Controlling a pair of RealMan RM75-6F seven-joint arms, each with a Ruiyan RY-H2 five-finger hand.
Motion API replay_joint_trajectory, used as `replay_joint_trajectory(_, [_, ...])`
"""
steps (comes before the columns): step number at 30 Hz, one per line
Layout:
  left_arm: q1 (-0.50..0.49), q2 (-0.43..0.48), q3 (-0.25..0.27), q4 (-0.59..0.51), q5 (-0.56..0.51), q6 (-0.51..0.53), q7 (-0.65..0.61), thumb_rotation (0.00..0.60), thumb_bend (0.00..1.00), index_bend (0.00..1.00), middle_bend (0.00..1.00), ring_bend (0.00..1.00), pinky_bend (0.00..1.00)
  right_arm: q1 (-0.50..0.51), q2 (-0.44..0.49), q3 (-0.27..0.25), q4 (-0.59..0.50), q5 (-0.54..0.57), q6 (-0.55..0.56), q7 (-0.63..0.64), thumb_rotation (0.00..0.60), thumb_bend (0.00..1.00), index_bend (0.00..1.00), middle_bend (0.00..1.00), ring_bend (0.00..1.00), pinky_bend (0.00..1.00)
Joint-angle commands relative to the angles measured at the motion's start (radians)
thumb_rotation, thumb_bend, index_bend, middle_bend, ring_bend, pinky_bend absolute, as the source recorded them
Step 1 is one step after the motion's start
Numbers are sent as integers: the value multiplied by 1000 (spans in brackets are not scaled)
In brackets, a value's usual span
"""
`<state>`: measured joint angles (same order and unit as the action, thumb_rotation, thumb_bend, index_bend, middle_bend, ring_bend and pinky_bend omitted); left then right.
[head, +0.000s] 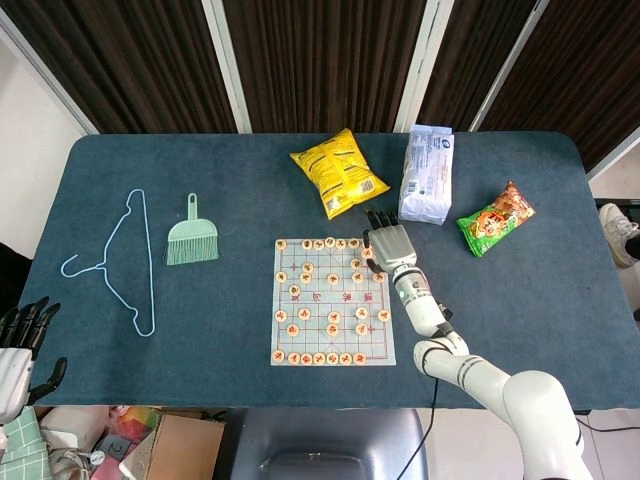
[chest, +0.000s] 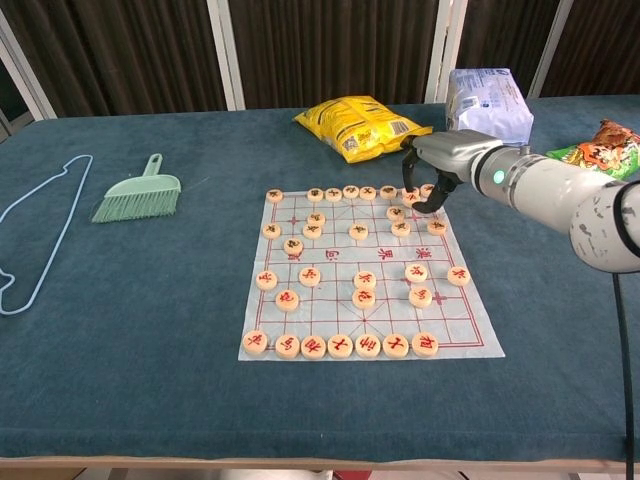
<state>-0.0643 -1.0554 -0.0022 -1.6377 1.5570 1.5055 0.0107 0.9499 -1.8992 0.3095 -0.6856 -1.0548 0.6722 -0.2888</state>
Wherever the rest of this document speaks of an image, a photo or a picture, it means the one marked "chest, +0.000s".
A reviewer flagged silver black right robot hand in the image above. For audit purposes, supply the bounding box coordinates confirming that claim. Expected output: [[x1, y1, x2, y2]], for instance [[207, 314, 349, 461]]
[[399, 128, 504, 214]]

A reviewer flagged Chinese chess board sheet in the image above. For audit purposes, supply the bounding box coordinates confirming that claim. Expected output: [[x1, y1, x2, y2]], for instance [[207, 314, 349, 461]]
[[237, 189, 506, 362]]

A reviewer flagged mint green hand brush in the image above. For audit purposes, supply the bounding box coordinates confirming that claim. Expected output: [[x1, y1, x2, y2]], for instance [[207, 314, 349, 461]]
[[90, 152, 183, 224]]

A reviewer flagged pale blue tissue pack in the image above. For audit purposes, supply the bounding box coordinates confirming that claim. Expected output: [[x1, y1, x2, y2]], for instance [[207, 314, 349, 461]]
[[444, 67, 535, 146]]

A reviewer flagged yellow snack bag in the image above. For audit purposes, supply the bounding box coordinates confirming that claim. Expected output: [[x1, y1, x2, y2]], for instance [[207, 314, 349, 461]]
[[292, 95, 434, 165]]

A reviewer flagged green snack packet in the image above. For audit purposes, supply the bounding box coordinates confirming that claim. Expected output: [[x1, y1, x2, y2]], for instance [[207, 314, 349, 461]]
[[544, 141, 640, 182]]

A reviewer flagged dark brown curtain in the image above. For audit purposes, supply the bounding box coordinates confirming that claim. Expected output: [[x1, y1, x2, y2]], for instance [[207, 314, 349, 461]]
[[0, 0, 640, 120]]

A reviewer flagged orange brown snack packet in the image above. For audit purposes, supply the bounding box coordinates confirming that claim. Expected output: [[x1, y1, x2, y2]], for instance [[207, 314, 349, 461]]
[[594, 118, 640, 151]]

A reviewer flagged teal tablecloth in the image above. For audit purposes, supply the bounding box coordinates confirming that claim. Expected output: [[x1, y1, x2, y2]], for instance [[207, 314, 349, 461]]
[[0, 94, 640, 460]]

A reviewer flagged white frame post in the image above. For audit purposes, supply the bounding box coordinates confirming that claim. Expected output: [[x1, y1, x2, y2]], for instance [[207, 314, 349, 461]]
[[206, 0, 247, 112], [527, 0, 574, 99], [424, 0, 469, 104]]

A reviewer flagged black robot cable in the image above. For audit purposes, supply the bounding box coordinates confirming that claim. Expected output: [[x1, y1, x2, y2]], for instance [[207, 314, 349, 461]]
[[611, 192, 640, 480]]

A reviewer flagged light blue wire clothes hanger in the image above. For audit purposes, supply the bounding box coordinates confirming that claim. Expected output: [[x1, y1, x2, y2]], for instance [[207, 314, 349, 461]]
[[0, 154, 95, 316]]

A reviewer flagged slanted white frame bar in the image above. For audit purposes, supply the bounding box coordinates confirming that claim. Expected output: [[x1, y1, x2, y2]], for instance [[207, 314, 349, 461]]
[[0, 22, 59, 121]]

